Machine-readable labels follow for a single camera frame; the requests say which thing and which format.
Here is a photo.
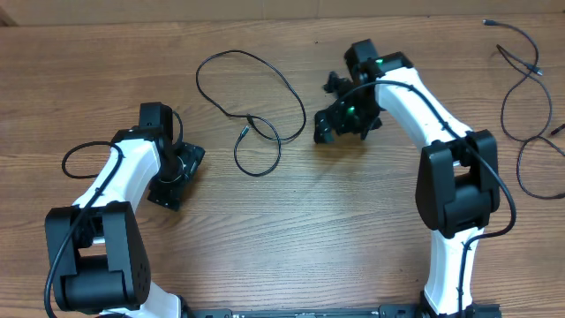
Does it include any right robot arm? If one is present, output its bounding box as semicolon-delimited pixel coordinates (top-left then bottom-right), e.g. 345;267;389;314
313;40;501;317

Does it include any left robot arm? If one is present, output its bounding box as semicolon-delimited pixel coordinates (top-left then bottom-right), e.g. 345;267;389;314
43;102;205;317

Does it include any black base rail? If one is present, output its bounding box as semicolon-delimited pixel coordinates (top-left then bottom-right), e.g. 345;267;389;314
185;302;502;318

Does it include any thin black usb cable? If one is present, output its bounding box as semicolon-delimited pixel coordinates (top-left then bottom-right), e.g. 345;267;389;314
481;19;555;143

